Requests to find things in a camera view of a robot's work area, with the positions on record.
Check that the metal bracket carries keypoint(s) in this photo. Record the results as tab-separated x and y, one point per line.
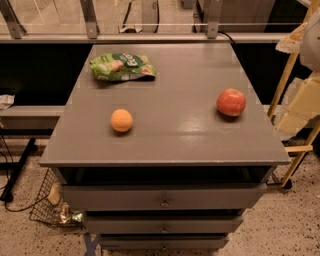
16	29
89	15
213	11

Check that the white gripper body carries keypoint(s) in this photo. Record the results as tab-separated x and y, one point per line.
312	46

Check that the black desk leg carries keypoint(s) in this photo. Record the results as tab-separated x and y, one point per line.
16	168

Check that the right metal bracket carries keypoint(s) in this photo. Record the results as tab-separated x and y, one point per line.
213	11

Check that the wire mesh basket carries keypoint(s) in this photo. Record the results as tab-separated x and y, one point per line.
42	211

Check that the bottom grey drawer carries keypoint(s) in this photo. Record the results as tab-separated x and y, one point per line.
118	243

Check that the left metal bracket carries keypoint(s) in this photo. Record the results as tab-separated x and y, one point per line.
16	29

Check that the middle grey drawer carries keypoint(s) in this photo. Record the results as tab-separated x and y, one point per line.
162	224

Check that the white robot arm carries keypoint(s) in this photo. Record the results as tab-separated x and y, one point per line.
309	56

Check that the crumpled snack wrappers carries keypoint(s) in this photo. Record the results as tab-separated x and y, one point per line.
62	213

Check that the green rice chip bag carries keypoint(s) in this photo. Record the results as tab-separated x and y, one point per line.
117	67

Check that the top grey drawer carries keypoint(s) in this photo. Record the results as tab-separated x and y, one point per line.
163	197

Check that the orange fruit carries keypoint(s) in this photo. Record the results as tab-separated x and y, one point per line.
121	120

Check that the grey drawer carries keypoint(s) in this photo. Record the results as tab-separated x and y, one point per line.
163	197
162	224
118	243

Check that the red apple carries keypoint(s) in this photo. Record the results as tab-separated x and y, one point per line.
231	102

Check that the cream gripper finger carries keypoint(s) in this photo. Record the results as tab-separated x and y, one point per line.
289	123
292	42

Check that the white paper scrap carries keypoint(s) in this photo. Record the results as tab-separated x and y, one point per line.
6	101

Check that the middle metal bracket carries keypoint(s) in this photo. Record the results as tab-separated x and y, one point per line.
89	15

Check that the grey metal rail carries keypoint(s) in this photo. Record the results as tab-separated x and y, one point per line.
143	38

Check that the grey drawer cabinet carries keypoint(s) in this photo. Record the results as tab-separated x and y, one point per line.
178	136

